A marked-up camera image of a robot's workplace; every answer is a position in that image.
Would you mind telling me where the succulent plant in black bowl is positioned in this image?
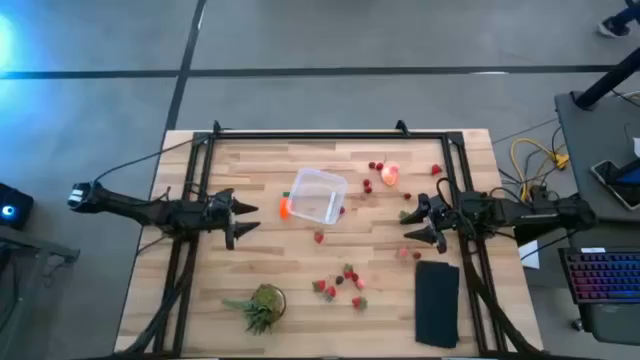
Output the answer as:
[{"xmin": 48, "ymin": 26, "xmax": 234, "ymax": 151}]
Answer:
[{"xmin": 221, "ymin": 283, "xmax": 288, "ymax": 336}]

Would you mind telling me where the black diagonal bar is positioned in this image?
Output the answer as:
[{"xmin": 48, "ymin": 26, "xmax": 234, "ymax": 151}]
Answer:
[{"xmin": 513, "ymin": 227, "xmax": 547, "ymax": 247}]

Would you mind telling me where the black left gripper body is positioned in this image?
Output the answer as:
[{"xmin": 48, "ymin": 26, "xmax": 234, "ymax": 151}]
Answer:
[{"xmin": 202, "ymin": 187, "xmax": 237, "ymax": 251}]

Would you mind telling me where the backlit rainbow keyboard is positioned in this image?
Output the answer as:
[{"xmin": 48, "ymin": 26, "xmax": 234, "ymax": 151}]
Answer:
[{"xmin": 558, "ymin": 246, "xmax": 640, "ymax": 306}]

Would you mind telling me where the tablet with white rim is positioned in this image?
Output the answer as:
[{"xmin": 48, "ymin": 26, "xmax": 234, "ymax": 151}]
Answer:
[{"xmin": 589, "ymin": 158, "xmax": 640, "ymax": 211}]

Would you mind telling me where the yellow cable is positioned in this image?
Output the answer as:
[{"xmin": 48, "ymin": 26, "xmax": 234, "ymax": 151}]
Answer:
[{"xmin": 508, "ymin": 137, "xmax": 571, "ymax": 201}]

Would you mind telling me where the dark folded cloth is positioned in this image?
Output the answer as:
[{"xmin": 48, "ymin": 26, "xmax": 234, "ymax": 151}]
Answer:
[{"xmin": 414, "ymin": 260, "xmax": 461, "ymax": 350}]

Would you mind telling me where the black round pole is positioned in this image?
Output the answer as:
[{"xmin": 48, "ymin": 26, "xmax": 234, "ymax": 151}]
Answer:
[{"xmin": 573, "ymin": 47, "xmax": 640, "ymax": 110}]

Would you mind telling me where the grey side table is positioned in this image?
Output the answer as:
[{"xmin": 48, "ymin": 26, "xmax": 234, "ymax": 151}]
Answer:
[{"xmin": 553, "ymin": 91, "xmax": 640, "ymax": 224}]

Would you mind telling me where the clear plastic tupperware container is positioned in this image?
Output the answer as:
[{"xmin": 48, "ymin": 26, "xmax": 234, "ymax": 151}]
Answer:
[{"xmin": 286, "ymin": 167, "xmax": 349, "ymax": 226}]

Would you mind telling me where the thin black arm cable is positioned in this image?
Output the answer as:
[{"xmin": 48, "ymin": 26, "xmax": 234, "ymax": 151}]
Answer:
[{"xmin": 92, "ymin": 137, "xmax": 197, "ymax": 185}]

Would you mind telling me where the black cable bundle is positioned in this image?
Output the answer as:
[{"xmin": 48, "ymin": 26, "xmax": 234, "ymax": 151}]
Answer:
[
  {"xmin": 118, "ymin": 237, "xmax": 197, "ymax": 357},
  {"xmin": 462, "ymin": 239, "xmax": 547, "ymax": 357}
]

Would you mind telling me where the orange toy peach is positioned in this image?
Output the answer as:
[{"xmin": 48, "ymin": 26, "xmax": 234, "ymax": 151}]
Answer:
[{"xmin": 380, "ymin": 162, "xmax": 401, "ymax": 188}]

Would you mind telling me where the person's leg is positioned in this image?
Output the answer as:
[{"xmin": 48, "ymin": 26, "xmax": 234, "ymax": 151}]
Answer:
[{"xmin": 618, "ymin": 0, "xmax": 640, "ymax": 24}]

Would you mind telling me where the black aluminium table frame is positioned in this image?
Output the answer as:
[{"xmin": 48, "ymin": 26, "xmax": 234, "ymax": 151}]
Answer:
[{"xmin": 149, "ymin": 119, "xmax": 509, "ymax": 357}]

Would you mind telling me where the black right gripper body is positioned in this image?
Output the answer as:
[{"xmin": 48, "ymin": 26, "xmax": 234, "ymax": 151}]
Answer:
[{"xmin": 428, "ymin": 192, "xmax": 469, "ymax": 255}]

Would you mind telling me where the white paper sheet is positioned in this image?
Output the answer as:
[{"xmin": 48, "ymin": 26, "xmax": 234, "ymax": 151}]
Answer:
[{"xmin": 518, "ymin": 239, "xmax": 541, "ymax": 270}]

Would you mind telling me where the black box with blue light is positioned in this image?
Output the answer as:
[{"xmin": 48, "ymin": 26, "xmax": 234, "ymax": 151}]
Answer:
[{"xmin": 0, "ymin": 182, "xmax": 35, "ymax": 231}]

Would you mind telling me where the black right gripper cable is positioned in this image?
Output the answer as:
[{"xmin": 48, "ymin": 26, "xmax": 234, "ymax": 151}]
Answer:
[{"xmin": 435, "ymin": 176, "xmax": 455, "ymax": 202}]

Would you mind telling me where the person's shoe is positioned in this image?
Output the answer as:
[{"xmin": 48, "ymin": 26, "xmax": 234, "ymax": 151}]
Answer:
[{"xmin": 597, "ymin": 15, "xmax": 632, "ymax": 39}]

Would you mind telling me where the grey metal stand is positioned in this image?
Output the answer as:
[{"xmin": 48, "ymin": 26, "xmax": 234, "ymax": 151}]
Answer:
[{"xmin": 0, "ymin": 224, "xmax": 81, "ymax": 346}]

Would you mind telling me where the grey chair seat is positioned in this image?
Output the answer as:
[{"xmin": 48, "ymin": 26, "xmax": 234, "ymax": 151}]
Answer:
[{"xmin": 572, "ymin": 302, "xmax": 640, "ymax": 347}]

